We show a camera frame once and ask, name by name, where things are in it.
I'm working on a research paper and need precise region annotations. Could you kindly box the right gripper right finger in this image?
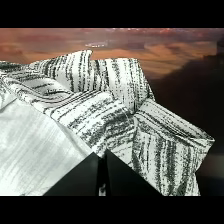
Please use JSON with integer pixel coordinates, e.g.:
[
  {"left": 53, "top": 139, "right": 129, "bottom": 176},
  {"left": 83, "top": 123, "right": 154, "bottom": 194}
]
[{"left": 104, "top": 149, "right": 158, "bottom": 197}]

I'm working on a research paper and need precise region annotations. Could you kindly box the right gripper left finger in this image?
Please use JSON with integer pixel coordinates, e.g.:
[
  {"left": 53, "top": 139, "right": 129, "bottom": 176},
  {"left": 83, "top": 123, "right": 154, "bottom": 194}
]
[{"left": 43, "top": 152, "right": 101, "bottom": 197}]

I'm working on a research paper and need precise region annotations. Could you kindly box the white black streaked shirt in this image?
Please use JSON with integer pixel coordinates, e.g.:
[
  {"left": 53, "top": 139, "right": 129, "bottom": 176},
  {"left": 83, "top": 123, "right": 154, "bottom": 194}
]
[{"left": 0, "top": 49, "right": 216, "bottom": 197}]

